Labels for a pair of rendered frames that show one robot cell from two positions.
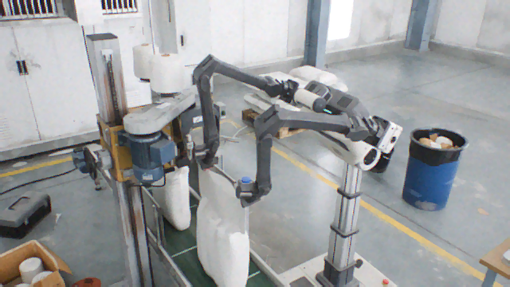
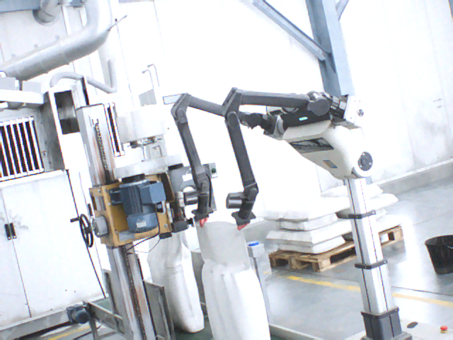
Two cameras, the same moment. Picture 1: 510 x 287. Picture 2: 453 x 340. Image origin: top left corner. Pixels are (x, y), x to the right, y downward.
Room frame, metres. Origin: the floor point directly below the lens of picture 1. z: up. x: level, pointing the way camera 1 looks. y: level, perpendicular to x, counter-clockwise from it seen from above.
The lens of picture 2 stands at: (-1.14, -0.24, 1.47)
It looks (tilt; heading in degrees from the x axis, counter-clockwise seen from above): 3 degrees down; 7
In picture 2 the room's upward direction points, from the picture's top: 12 degrees counter-clockwise
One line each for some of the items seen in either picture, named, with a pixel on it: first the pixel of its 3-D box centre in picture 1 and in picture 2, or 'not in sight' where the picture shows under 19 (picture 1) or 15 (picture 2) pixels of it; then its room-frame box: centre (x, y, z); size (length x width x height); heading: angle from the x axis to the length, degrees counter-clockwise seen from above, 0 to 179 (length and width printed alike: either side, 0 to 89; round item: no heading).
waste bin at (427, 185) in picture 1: (430, 169); not in sight; (3.24, -1.62, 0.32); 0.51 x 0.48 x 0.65; 126
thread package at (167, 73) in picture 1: (167, 72); (148, 122); (1.85, 0.43, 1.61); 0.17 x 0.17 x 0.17
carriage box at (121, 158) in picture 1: (136, 141); (129, 209); (1.97, 0.66, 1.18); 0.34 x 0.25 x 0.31; 126
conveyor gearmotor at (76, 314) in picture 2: (84, 161); (80, 312); (3.24, 1.59, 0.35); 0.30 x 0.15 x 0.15; 36
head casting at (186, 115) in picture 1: (190, 120); (181, 189); (2.20, 0.40, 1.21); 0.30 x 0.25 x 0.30; 36
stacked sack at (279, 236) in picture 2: (268, 97); (299, 229); (5.19, -0.17, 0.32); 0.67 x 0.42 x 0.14; 129
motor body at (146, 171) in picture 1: (147, 155); (139, 206); (1.76, 0.54, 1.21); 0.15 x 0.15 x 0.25
